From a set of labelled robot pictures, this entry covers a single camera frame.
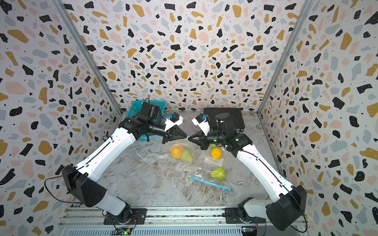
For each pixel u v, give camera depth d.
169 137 0.61
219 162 0.92
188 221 0.73
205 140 0.61
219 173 0.83
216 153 0.92
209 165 0.92
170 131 0.61
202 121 0.60
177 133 0.66
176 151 0.87
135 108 1.16
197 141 0.65
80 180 0.40
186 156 0.91
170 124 0.59
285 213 0.38
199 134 0.63
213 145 0.64
